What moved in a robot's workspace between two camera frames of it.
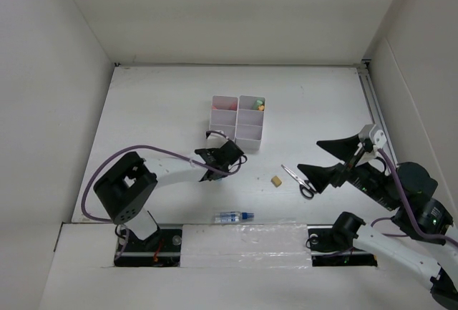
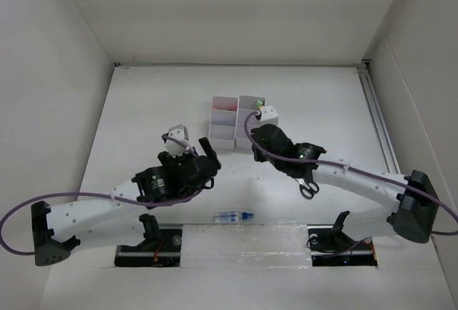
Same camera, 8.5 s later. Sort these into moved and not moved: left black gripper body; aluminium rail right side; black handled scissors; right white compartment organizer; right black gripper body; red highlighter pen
Moved: right black gripper body; left black gripper body
Not moved: right white compartment organizer; red highlighter pen; black handled scissors; aluminium rail right side
